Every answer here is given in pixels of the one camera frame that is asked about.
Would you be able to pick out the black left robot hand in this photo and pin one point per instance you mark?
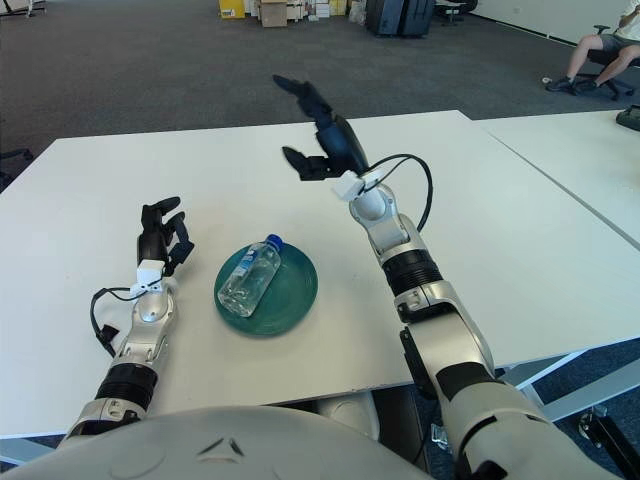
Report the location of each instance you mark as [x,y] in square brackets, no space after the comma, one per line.
[152,235]

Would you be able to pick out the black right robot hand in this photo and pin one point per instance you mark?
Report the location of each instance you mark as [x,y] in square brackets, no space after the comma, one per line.
[340,145]

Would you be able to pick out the clear glass cup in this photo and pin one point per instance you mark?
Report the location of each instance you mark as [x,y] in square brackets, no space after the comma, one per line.
[250,280]

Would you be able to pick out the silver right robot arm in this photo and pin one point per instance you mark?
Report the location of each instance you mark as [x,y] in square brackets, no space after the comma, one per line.
[415,270]

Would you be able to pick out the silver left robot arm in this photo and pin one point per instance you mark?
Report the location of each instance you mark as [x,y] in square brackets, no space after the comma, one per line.
[150,310]

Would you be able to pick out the green round plate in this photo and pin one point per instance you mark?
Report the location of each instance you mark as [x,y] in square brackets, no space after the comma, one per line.
[295,295]

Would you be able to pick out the white plastic bag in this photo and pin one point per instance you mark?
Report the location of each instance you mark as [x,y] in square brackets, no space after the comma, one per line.
[357,12]

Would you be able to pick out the dark blue hard case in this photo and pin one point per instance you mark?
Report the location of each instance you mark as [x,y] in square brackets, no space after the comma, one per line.
[382,15]

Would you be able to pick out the stack of white boxes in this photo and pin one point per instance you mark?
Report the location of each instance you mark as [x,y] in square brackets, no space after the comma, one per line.
[320,7]

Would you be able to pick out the brown cardboard box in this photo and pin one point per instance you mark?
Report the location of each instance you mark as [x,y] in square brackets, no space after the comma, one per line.
[272,15]

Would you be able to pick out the black empty office chair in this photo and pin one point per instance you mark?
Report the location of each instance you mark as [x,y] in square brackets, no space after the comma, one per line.
[17,156]

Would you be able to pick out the black background office chair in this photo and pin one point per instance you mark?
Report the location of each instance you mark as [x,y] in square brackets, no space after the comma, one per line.
[452,12]

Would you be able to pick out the yellow box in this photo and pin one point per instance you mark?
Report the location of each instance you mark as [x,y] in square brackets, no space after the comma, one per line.
[230,9]

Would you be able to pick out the grey robot torso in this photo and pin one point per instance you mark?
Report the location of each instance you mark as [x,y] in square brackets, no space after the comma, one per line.
[225,450]

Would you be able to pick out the seated person in shorts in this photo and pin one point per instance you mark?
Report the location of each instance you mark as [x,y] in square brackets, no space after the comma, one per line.
[580,50]

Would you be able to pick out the white floor rack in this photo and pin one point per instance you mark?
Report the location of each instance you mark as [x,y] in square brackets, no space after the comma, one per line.
[30,7]

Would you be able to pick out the black office chair under person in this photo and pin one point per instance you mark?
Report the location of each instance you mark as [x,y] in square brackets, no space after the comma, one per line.
[597,56]

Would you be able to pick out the black block under table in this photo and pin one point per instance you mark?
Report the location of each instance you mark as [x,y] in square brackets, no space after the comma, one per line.
[400,425]

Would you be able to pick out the black bag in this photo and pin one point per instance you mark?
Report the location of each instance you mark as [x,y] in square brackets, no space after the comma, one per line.
[631,119]

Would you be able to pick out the small clear plastic piece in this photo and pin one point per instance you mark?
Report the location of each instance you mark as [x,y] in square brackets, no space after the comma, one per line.
[438,435]

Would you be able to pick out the black stand with caster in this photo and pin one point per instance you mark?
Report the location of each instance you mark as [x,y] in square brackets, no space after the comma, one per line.
[612,437]

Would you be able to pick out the white metal table frame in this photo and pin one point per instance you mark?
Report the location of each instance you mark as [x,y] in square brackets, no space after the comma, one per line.
[25,450]
[600,390]

